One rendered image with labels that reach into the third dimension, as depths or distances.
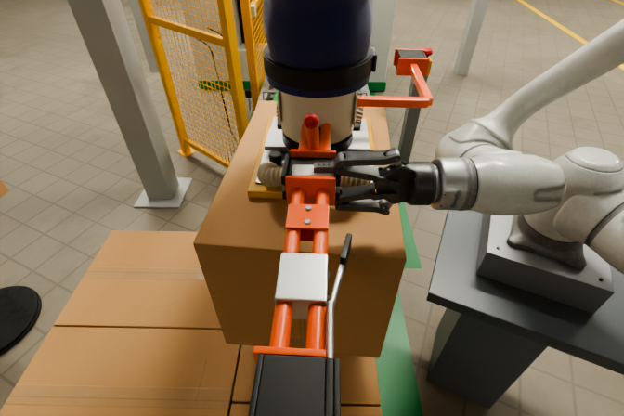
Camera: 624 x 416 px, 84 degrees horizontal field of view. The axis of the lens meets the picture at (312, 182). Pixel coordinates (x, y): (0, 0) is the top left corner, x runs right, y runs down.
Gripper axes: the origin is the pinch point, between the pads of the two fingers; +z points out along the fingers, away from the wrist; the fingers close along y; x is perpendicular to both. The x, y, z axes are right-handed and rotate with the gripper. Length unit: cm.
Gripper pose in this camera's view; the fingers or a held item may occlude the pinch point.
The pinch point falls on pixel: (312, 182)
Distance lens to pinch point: 59.4
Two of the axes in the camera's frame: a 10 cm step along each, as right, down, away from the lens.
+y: 0.0, 7.7, 6.4
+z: -10.0, -0.1, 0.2
